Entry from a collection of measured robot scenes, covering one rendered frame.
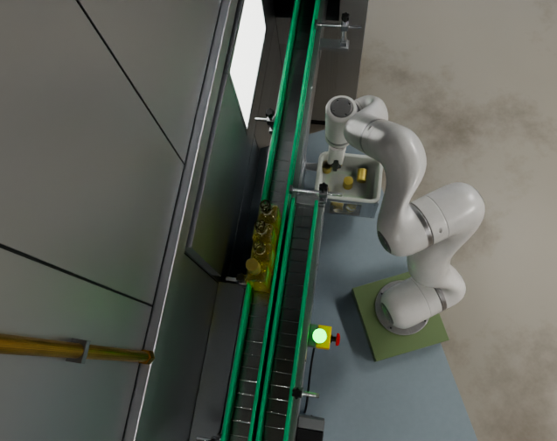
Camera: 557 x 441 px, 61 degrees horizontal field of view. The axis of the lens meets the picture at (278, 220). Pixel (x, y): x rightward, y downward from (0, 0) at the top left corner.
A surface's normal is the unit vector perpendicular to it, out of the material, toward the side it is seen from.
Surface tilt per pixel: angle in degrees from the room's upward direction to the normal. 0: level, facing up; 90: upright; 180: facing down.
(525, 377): 0
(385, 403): 0
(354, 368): 0
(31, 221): 90
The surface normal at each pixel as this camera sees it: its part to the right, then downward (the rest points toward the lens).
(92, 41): 0.99, 0.11
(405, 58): -0.08, -0.31
